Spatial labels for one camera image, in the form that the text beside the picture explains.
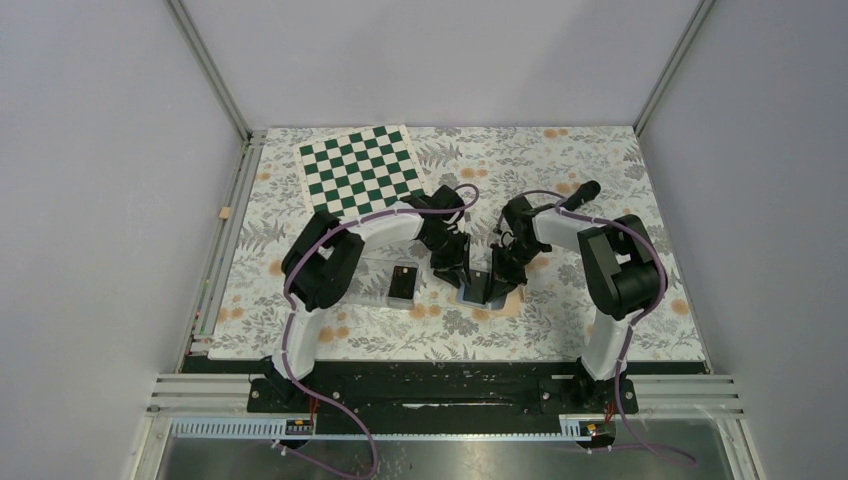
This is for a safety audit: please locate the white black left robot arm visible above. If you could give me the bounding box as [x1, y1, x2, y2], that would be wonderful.
[271, 185, 476, 411]

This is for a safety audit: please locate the stack of credit cards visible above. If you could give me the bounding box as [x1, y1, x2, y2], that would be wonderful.
[387, 265, 418, 302]

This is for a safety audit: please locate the green white checkerboard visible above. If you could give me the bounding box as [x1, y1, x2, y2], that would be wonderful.
[294, 125, 432, 218]

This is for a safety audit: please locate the aluminium frame rail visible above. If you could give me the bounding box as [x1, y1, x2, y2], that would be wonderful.
[165, 1, 267, 379]

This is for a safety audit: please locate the white slotted cable duct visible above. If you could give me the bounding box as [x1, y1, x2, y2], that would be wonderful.
[170, 415, 594, 443]

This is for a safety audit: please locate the floral patterned table mat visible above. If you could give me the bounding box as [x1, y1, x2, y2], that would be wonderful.
[208, 126, 705, 362]

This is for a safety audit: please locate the beige leather card holder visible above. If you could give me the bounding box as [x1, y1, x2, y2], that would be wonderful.
[454, 269, 525, 313]

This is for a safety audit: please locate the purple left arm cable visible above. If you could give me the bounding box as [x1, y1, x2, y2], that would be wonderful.
[271, 184, 482, 480]

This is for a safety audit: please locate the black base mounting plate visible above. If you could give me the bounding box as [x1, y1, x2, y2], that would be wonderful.
[247, 360, 639, 435]

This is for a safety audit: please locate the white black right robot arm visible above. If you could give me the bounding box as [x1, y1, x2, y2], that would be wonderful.
[462, 181, 667, 412]

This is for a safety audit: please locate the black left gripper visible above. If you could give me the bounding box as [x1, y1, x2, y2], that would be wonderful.
[421, 228, 471, 289]

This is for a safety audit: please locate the clear plastic card box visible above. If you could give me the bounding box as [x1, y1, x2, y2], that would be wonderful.
[342, 258, 420, 310]

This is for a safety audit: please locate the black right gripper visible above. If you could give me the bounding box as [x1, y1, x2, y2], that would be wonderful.
[487, 240, 547, 303]

